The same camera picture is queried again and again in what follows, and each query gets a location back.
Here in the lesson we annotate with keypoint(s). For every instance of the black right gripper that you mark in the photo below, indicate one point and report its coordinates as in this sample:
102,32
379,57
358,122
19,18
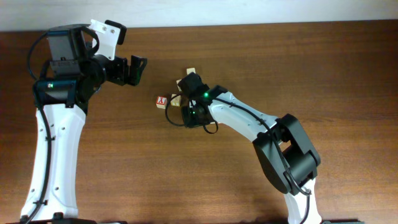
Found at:
189,122

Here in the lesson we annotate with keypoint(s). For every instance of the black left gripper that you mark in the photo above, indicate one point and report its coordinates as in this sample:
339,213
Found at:
122,77

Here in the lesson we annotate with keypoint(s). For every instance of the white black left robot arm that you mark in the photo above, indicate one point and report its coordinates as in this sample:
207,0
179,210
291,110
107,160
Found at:
82,59

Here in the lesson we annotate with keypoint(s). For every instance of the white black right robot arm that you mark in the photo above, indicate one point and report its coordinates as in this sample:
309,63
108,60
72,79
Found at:
287,156

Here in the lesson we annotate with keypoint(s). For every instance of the yellow bottom wooden block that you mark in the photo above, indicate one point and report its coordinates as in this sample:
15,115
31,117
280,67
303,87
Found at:
175,100

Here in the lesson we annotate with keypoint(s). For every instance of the red Y wooden block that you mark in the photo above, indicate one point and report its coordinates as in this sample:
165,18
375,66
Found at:
161,102

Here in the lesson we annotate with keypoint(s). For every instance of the plain wooden picture block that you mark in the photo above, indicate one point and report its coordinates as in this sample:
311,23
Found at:
178,86

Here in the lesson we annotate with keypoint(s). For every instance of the blue letter wooden block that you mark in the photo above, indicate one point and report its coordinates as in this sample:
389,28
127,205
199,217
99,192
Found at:
190,70

